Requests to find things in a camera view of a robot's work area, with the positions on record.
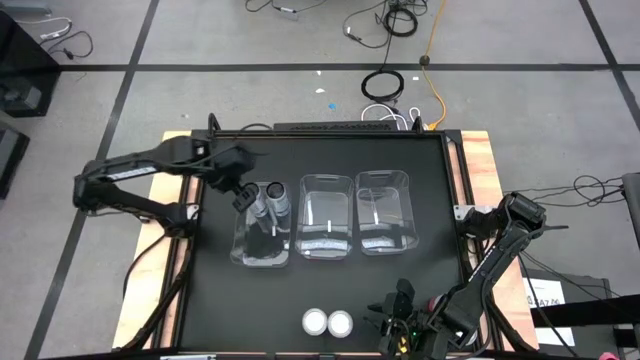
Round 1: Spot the thin black cable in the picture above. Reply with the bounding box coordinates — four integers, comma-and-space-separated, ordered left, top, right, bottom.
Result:
47, 30, 95, 61

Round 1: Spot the black table frame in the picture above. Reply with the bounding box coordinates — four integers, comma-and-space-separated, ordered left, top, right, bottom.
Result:
149, 113, 506, 360

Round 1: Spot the black case with paper labels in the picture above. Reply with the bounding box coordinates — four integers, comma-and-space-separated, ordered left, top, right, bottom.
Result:
519, 269, 640, 360

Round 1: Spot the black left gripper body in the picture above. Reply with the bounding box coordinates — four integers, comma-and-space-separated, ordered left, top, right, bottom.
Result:
209, 143, 257, 195

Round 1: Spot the white floor cable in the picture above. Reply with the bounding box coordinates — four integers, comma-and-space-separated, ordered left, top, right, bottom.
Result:
360, 103, 422, 130

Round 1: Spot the thin white cable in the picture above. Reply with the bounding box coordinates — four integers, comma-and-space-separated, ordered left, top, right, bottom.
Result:
18, 16, 74, 41

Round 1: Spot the silver metal bracket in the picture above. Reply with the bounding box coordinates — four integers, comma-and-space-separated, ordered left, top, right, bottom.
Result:
453, 203, 482, 220

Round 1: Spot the grey post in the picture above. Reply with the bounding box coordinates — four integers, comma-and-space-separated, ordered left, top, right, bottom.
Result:
621, 172, 640, 251

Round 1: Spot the black perforated box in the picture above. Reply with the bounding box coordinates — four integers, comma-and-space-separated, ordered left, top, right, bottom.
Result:
273, 121, 401, 133

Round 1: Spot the grey power adapter with cable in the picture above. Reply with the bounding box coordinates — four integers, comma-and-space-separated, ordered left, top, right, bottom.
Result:
244, 0, 332, 21

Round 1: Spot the black cabinet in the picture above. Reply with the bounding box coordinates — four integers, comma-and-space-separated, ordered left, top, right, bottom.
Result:
0, 9, 62, 119

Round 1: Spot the coiled black floor cable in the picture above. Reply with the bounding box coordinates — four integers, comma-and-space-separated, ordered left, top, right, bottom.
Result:
360, 68, 405, 104

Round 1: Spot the wooden table side board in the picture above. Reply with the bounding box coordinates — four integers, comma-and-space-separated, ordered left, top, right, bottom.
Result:
112, 130, 207, 351
447, 130, 540, 351

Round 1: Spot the black floor box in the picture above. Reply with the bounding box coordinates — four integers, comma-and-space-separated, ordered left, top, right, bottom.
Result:
0, 119, 31, 200

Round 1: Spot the yellow floor cable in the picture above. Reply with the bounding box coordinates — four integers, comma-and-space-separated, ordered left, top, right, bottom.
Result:
418, 0, 448, 130

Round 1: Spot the small black cable coil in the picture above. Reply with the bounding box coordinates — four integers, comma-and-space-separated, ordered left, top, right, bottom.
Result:
382, 6, 419, 38

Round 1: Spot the black cable bundle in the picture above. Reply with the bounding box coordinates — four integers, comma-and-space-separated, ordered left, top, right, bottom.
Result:
122, 233, 194, 351

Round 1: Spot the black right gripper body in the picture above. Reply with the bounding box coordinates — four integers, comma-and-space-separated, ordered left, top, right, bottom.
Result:
383, 308, 452, 360

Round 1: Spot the black looped cable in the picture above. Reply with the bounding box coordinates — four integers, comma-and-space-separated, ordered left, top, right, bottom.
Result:
517, 174, 626, 209

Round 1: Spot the clear plastic bin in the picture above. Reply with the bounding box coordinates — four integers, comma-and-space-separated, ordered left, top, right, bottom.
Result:
228, 176, 293, 269
294, 173, 355, 261
354, 169, 420, 257

